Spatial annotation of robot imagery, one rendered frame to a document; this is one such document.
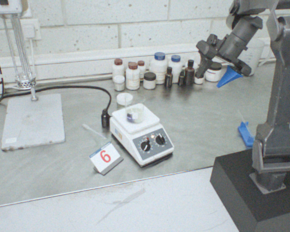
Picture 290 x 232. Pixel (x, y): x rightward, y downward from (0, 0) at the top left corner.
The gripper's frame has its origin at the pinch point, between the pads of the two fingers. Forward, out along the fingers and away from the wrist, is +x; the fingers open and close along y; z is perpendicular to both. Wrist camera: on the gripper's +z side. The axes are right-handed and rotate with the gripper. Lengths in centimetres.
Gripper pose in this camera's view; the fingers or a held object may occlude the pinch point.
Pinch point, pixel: (214, 73)
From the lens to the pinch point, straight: 91.5
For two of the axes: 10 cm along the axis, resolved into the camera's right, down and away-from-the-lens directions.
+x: -4.9, 7.6, 4.2
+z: -2.7, -5.9, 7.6
